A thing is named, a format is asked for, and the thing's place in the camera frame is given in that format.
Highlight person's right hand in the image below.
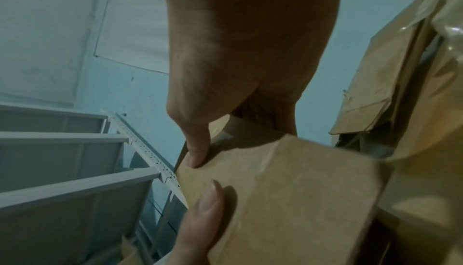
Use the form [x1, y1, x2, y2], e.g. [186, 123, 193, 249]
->
[156, 0, 349, 170]

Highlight person's left hand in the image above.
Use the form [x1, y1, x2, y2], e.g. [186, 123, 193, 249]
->
[169, 179, 228, 265]

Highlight white cloth sheet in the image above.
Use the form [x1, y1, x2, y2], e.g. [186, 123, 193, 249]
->
[92, 0, 172, 75]

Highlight white metal shelf rack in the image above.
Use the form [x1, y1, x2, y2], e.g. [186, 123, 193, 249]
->
[0, 100, 190, 265]

